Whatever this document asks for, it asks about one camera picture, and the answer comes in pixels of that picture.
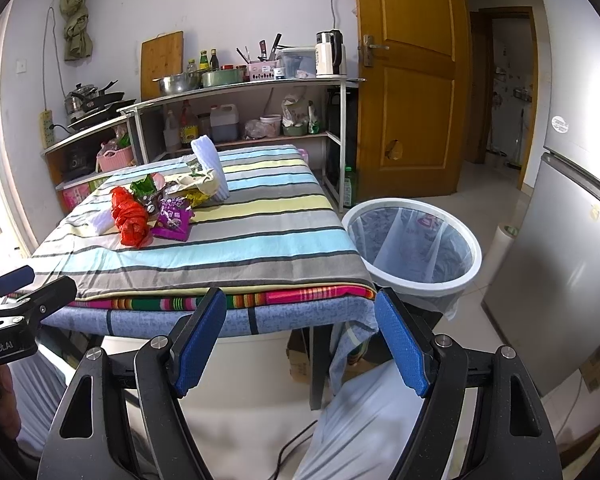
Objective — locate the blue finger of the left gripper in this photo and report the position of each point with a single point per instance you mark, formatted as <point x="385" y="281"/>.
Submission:
<point x="29" y="310"/>
<point x="15" y="280"/>

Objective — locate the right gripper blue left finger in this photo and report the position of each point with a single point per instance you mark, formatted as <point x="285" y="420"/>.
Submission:
<point x="194" y="339"/>

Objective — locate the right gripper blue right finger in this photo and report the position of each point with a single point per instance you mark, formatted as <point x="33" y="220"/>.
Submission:
<point x="407" y="341"/>

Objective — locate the red plastic bag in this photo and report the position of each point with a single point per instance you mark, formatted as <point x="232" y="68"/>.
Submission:
<point x="130" y="218"/>

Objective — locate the dark brown wrapper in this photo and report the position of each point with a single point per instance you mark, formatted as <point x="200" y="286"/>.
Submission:
<point x="152" y="202"/>

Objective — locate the green snack wrapper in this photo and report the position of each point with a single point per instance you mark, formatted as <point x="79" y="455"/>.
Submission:
<point x="144" y="187"/>

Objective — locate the purple snack wrapper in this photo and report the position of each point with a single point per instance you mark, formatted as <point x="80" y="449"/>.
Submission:
<point x="173" y="219"/>

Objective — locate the yellow snack wrapper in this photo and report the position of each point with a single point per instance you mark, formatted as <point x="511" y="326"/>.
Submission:
<point x="195" y="198"/>

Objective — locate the beige paper bag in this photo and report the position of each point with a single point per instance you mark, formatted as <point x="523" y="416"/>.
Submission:
<point x="206" y="182"/>

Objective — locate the white foam sleeve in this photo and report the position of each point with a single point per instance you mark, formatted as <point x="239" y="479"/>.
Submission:
<point x="209" y="159"/>

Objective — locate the white trash bin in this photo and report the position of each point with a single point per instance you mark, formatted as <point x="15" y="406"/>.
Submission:
<point x="424" y="253"/>

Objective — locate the metal kitchen shelf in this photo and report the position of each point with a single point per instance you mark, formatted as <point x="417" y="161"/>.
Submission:
<point x="249" y="113"/>

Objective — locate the person's left hand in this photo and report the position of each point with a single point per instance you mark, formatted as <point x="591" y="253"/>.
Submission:
<point x="10" y="421"/>

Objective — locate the white folded tissue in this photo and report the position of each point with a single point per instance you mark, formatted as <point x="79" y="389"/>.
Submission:
<point x="92" y="223"/>

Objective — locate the paper towel roll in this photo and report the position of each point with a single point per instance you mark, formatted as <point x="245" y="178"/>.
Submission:
<point x="504" y="236"/>

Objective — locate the striped table cloth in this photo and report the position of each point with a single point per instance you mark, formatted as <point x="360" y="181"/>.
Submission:
<point x="275" y="246"/>

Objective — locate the pink storage basket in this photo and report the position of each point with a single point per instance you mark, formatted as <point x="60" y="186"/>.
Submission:
<point x="109" y="160"/>

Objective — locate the silver refrigerator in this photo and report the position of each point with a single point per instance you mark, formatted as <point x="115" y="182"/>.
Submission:
<point x="545" y="299"/>

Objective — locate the power strip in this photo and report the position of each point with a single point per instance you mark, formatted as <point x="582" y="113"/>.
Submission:
<point x="46" y="128"/>

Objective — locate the green bottle on floor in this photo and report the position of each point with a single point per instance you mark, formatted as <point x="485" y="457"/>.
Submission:
<point x="349" y="187"/>

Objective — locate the black wok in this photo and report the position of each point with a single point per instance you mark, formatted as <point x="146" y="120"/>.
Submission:
<point x="87" y="99"/>

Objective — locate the oil bottle yellow label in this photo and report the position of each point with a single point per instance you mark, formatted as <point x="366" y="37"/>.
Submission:
<point x="189" y="129"/>

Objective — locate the white oil jug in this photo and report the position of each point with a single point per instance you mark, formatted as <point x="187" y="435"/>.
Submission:
<point x="224" y="123"/>

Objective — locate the steel bowl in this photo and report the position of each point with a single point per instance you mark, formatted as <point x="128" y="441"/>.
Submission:
<point x="179" y="83"/>

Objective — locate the hanging green cloth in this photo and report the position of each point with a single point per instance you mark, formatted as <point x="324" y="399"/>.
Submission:
<point x="78" y="43"/>

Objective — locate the wooden cutting board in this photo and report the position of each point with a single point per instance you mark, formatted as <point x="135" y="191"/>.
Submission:
<point x="159" y="57"/>

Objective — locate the green basin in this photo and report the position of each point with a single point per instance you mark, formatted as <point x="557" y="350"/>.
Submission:
<point x="216" y="78"/>

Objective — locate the pink utensil basket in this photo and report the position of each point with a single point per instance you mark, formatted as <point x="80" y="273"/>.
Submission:
<point x="261" y="70"/>

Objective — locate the wooden door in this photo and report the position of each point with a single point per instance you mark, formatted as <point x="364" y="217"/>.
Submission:
<point x="413" y="98"/>

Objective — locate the white electric kettle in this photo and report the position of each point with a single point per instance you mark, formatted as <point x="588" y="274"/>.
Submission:
<point x="330" y="54"/>

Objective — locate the clear plastic box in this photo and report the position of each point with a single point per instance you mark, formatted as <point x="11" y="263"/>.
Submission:
<point x="297" y="62"/>

